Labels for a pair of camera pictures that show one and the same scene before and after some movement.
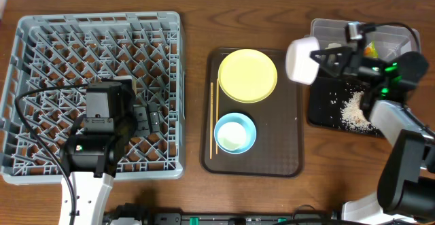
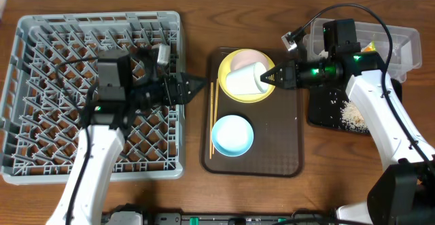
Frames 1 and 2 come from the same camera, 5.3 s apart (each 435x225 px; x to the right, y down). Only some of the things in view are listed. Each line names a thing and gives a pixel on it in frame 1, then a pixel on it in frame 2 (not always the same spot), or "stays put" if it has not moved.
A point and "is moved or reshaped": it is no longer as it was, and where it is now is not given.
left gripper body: (146, 120) to (173, 89)
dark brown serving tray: (278, 149) stays put
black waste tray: (334, 104) stays put
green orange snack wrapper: (370, 50) stays put
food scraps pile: (353, 117) stays put
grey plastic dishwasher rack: (52, 61) stays put
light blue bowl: (236, 133) stays put
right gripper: (346, 63) to (290, 73)
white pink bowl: (300, 66) is moved or reshaped
